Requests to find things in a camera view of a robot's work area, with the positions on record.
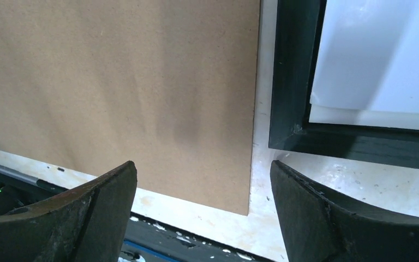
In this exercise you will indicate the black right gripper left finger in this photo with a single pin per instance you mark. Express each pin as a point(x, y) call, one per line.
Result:
point(85, 223)

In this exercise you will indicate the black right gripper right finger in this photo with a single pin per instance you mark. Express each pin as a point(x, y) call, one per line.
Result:
point(319, 223)

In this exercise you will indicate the brown backing board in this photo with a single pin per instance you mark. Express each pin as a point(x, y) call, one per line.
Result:
point(170, 85)

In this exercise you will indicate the black picture frame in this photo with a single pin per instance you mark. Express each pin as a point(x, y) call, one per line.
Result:
point(298, 32)

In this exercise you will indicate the cat photo print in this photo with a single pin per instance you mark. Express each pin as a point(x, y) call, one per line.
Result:
point(369, 56)

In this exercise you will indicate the white mat board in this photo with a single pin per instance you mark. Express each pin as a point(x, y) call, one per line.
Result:
point(321, 114)

